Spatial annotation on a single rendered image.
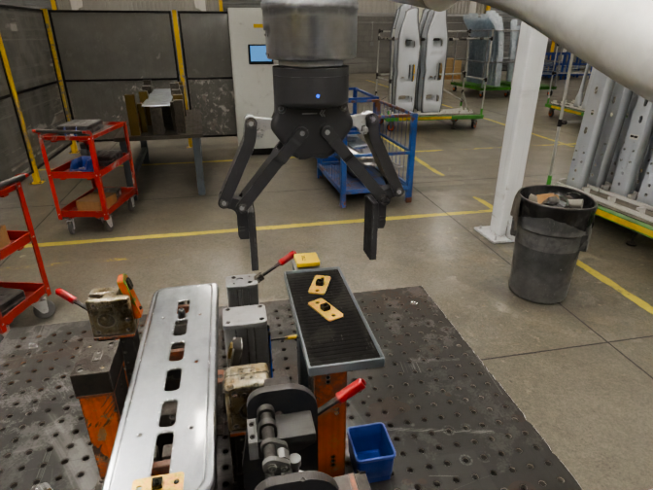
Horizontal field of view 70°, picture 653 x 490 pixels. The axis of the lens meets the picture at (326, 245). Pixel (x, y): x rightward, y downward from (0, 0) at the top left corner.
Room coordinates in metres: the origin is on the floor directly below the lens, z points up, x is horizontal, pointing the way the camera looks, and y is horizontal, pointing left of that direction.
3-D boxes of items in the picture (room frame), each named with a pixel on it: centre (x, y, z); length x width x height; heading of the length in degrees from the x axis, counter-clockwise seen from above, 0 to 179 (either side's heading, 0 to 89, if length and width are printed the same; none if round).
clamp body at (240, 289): (1.16, 0.24, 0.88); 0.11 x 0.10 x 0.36; 101
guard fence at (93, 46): (7.64, 2.21, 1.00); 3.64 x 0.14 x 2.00; 102
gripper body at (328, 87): (0.49, 0.02, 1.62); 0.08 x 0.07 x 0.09; 101
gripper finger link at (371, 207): (0.51, -0.05, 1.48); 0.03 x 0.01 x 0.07; 11
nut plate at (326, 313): (0.85, 0.00, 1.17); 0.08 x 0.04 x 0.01; 34
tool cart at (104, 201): (4.29, 2.19, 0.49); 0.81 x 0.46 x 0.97; 0
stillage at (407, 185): (5.37, -0.40, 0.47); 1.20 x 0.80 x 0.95; 13
